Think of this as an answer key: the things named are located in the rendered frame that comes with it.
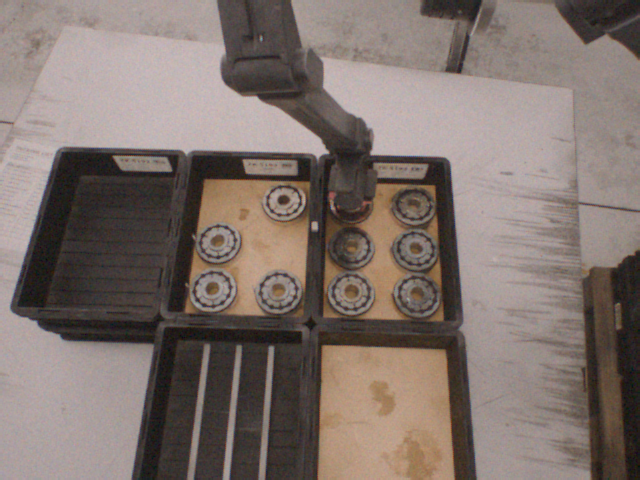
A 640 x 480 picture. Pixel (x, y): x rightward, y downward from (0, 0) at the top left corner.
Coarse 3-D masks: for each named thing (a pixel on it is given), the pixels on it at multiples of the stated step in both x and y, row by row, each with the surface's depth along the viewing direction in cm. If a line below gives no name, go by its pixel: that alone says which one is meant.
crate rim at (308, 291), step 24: (312, 168) 118; (312, 192) 116; (312, 216) 113; (312, 240) 110; (168, 264) 108; (312, 264) 108; (168, 288) 107; (312, 288) 106; (168, 312) 104; (192, 312) 104
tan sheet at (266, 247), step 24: (216, 192) 127; (240, 192) 127; (264, 192) 127; (216, 216) 124; (240, 216) 124; (264, 216) 124; (264, 240) 121; (288, 240) 121; (192, 264) 119; (240, 264) 119; (264, 264) 119; (288, 264) 119; (216, 288) 116; (240, 288) 116; (240, 312) 114
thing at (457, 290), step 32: (320, 160) 119; (384, 160) 119; (416, 160) 119; (448, 160) 119; (320, 192) 117; (448, 192) 117; (320, 224) 112; (448, 224) 112; (320, 256) 109; (320, 320) 103; (352, 320) 103; (384, 320) 103; (416, 320) 103
